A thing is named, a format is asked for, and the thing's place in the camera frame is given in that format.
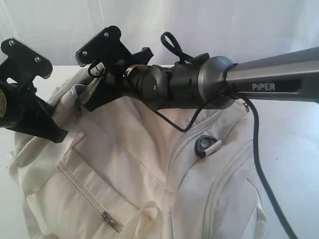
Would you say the beige fabric duffel bag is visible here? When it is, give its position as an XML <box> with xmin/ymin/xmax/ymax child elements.
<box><xmin>8</xmin><ymin>69</ymin><xmax>267</xmax><ymax>239</ymax></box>

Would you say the white backdrop curtain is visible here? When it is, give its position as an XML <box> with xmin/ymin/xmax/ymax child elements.
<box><xmin>0</xmin><ymin>0</ymin><xmax>319</xmax><ymax>65</ymax></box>

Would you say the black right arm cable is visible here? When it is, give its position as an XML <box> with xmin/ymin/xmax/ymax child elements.
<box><xmin>154</xmin><ymin>31</ymin><xmax>300</xmax><ymax>239</ymax></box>

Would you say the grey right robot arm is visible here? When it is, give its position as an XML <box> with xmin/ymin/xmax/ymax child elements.
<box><xmin>84</xmin><ymin>48</ymin><xmax>319</xmax><ymax>111</ymax></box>

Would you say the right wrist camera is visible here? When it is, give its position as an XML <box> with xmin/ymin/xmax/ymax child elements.
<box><xmin>75</xmin><ymin>25</ymin><xmax>132</xmax><ymax>68</ymax></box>

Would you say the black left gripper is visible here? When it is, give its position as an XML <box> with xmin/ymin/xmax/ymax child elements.
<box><xmin>0</xmin><ymin>84</ymin><xmax>68</xmax><ymax>143</ymax></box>

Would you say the black right strap D-ring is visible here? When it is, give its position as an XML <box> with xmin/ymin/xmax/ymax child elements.
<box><xmin>194</xmin><ymin>135</ymin><xmax>222</xmax><ymax>159</ymax></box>

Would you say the dark front pocket zipper pull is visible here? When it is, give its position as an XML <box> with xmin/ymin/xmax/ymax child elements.
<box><xmin>101</xmin><ymin>211</ymin><xmax>123</xmax><ymax>234</ymax></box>

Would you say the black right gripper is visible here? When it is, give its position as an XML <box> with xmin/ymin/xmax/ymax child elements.
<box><xmin>82</xmin><ymin>47</ymin><xmax>153</xmax><ymax>112</ymax></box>

